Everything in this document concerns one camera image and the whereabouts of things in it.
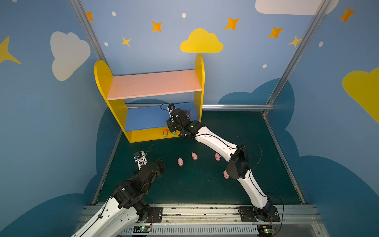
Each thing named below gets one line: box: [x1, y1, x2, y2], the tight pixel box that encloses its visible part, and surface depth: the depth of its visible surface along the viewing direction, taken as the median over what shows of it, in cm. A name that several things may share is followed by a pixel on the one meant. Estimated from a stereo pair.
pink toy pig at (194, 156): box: [191, 152, 198, 161], surface depth 97 cm
